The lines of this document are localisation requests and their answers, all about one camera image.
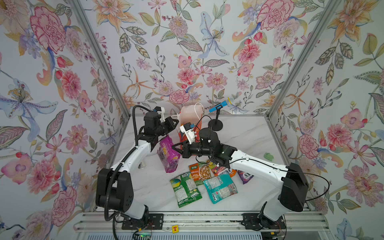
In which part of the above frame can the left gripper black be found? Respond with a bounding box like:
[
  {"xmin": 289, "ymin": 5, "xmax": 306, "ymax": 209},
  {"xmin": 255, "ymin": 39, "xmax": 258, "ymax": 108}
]
[{"xmin": 153, "ymin": 117, "xmax": 179, "ymax": 138}]

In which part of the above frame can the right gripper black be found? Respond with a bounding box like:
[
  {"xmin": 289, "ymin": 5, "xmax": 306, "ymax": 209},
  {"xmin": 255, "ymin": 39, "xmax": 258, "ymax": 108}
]
[{"xmin": 172, "ymin": 139, "xmax": 214, "ymax": 160}]

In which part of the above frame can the purple grape snack packet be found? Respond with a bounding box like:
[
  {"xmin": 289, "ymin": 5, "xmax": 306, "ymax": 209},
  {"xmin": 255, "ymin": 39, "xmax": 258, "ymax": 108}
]
[{"xmin": 157, "ymin": 135, "xmax": 180, "ymax": 173}]

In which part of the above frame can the red paper bag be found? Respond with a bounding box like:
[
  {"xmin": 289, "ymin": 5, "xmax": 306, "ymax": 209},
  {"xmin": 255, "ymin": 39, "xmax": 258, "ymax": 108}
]
[{"xmin": 179, "ymin": 103, "xmax": 204, "ymax": 142}]

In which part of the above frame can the orange green nut snack packet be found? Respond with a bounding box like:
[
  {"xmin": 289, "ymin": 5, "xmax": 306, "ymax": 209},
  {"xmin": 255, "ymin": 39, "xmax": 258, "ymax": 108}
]
[{"xmin": 189, "ymin": 163, "xmax": 212, "ymax": 186}]

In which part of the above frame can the orange Fox's candy packet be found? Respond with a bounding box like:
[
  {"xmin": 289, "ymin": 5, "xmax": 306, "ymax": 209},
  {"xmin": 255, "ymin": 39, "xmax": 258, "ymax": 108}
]
[{"xmin": 208, "ymin": 161, "xmax": 237, "ymax": 178}]

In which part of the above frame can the teal snack packet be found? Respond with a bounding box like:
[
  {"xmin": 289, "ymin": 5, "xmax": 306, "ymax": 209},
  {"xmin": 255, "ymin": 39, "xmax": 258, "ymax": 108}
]
[{"xmin": 203, "ymin": 174, "xmax": 238, "ymax": 204}]

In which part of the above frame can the purple Fox's candy packet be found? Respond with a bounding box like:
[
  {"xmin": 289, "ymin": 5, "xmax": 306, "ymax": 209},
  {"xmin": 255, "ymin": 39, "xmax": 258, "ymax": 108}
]
[{"xmin": 237, "ymin": 170, "xmax": 254, "ymax": 185}]

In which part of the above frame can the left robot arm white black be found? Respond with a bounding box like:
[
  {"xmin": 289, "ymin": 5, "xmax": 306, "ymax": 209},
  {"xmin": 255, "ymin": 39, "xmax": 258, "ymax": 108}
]
[{"xmin": 96, "ymin": 105, "xmax": 179, "ymax": 222}]

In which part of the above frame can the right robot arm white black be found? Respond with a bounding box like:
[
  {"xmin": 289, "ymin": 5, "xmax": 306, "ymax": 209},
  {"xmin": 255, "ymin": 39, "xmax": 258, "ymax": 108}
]
[{"xmin": 172, "ymin": 124, "xmax": 310, "ymax": 228}]

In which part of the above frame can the blue microphone on black stand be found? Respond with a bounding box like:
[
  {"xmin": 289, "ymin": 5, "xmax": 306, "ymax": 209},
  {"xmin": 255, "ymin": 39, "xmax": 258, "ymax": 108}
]
[{"xmin": 208, "ymin": 98, "xmax": 233, "ymax": 132}]

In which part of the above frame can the yellow T label tag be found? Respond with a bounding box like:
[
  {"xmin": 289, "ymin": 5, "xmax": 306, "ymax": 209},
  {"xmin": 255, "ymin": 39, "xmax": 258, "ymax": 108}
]
[{"xmin": 172, "ymin": 225, "xmax": 179, "ymax": 234}]

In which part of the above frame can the small green object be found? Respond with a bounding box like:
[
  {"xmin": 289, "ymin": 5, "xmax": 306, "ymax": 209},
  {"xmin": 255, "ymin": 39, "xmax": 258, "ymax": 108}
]
[{"xmin": 264, "ymin": 153, "xmax": 274, "ymax": 162}]

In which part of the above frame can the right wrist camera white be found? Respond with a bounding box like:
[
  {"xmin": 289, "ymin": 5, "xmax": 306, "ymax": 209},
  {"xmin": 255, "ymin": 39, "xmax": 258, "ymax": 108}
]
[{"xmin": 179, "ymin": 123, "xmax": 197, "ymax": 144}]

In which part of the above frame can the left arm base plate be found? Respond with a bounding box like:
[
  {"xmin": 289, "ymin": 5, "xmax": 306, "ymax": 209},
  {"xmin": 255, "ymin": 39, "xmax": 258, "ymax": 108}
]
[{"xmin": 122, "ymin": 213, "xmax": 164, "ymax": 231}]

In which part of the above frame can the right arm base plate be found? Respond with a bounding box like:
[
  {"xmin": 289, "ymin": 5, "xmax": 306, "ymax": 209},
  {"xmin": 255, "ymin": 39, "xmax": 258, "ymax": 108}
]
[{"xmin": 241, "ymin": 213, "xmax": 287, "ymax": 231}]

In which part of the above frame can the aluminium rail frame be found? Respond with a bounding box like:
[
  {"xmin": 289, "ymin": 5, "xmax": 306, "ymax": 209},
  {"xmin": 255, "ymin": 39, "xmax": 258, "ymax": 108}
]
[{"xmin": 74, "ymin": 210, "xmax": 329, "ymax": 233}]

